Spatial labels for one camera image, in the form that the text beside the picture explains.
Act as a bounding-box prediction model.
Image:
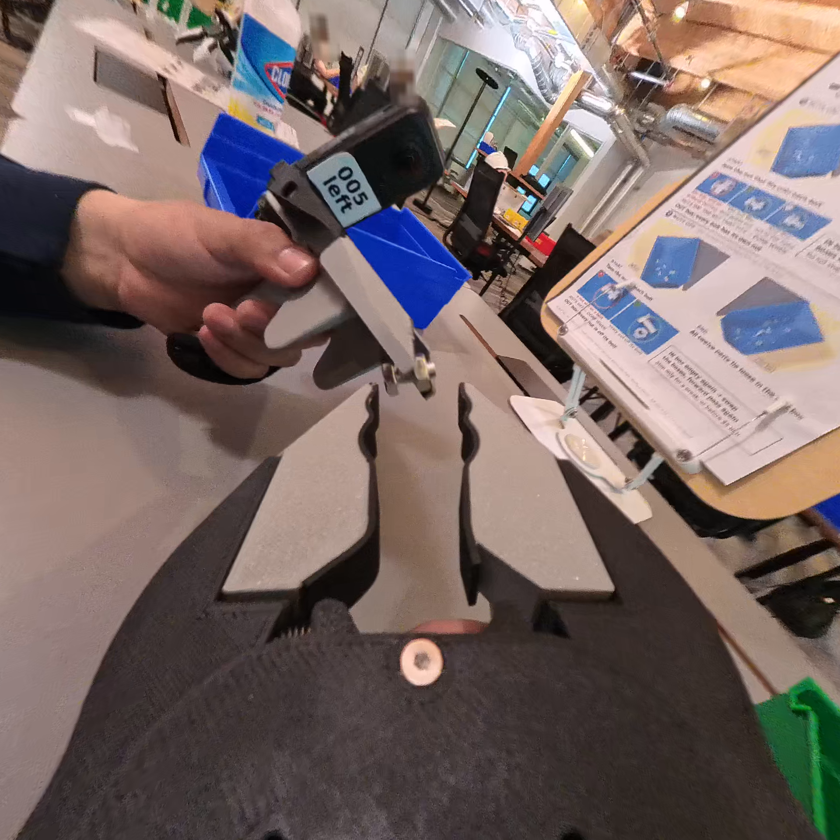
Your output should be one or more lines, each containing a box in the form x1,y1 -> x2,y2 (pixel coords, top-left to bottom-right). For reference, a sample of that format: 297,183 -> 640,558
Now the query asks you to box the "medium steel nut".
381,357 -> 438,399

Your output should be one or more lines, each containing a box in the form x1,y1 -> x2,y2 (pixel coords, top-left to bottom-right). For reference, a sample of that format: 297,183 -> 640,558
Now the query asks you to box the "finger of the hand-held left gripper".
311,317 -> 388,392
320,236 -> 435,396

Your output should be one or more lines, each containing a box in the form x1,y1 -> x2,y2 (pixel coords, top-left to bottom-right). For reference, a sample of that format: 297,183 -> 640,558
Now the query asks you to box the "black office chair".
442,156 -> 521,298
497,222 -> 596,383

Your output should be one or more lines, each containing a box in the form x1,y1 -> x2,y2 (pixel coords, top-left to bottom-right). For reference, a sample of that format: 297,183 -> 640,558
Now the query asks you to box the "dark table cable hatch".
495,353 -> 547,396
93,46 -> 193,148

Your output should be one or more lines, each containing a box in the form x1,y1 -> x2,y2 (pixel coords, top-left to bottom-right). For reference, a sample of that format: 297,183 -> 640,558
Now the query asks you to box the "wooden display board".
539,51 -> 840,522

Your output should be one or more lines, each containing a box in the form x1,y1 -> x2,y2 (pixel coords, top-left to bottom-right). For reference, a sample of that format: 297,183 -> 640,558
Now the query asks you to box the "green plastic bin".
753,676 -> 840,840

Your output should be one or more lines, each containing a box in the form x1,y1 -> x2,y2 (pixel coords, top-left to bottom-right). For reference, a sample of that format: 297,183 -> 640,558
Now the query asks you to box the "printed instruction sheet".
546,58 -> 840,488

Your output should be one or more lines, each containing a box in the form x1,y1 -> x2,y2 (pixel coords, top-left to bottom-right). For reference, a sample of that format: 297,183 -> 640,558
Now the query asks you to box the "white stand base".
509,366 -> 665,527

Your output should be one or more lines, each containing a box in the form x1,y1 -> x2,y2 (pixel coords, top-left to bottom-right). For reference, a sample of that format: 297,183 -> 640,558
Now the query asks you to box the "printed paper leaflet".
71,16 -> 225,94

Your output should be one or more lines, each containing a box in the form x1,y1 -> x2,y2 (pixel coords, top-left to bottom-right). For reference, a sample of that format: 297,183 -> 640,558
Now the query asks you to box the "black light stand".
412,66 -> 504,215

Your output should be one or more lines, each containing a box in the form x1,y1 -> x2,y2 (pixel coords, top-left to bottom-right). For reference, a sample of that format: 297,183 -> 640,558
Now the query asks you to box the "person's left hand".
61,189 -> 330,383

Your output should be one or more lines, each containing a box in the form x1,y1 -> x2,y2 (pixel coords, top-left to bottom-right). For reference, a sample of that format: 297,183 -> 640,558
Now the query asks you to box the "blue plastic bin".
198,112 -> 473,331

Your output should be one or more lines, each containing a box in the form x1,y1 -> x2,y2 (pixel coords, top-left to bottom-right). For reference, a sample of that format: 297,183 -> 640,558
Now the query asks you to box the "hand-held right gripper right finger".
457,382 -> 618,608

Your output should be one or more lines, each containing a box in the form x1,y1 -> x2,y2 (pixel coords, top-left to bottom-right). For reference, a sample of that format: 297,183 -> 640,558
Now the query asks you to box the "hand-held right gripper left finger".
220,384 -> 382,608

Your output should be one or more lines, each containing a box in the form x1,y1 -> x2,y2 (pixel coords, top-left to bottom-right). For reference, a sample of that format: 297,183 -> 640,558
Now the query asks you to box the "white crumpled wipe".
64,104 -> 140,153

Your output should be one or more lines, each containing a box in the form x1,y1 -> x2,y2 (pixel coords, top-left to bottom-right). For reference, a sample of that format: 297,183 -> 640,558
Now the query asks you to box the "disinfecting wipes canister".
227,0 -> 304,137

